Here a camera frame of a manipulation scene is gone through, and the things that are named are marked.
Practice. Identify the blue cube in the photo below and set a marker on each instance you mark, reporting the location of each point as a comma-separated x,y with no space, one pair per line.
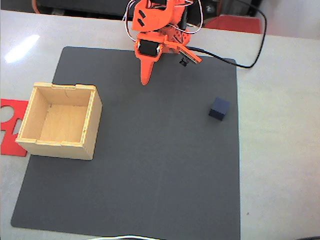
219,109

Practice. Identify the wooden box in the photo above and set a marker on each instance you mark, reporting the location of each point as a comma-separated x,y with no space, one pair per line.
62,122

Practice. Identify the grey mat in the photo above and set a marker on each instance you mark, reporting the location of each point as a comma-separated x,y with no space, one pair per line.
162,150

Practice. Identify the red flat object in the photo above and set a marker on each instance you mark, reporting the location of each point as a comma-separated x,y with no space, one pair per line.
235,23

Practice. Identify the red cut-out sheet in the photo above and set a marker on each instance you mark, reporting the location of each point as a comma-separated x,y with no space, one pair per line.
12,145

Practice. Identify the orange camera mount with camera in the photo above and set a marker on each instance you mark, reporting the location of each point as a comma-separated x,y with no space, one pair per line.
185,51

